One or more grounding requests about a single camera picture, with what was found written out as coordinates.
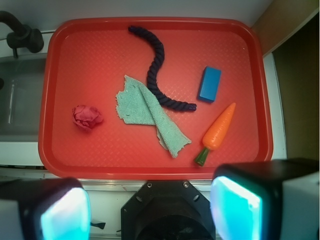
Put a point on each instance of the dark metal faucet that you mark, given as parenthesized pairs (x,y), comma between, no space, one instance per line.
(22,35)

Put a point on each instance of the teal knitted cloth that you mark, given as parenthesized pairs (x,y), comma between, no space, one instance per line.
(136,105)

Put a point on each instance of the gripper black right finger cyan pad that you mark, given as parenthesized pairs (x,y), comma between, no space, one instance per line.
(272,200)

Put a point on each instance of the orange toy carrot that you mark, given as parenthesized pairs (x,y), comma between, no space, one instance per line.
(215,134)

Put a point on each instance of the steel sink basin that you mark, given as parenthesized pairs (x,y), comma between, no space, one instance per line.
(21,88)

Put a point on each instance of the black octagonal mount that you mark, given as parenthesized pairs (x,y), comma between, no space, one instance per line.
(167,210)

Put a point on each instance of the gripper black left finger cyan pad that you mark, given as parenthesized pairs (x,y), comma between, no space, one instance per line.
(44,209)

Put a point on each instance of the red plastic tray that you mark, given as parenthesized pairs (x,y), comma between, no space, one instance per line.
(86,63)

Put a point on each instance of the crumpled red paper ball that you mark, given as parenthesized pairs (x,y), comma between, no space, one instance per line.
(86,117)

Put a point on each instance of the blue rectangular block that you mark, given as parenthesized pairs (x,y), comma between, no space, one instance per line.
(209,85)

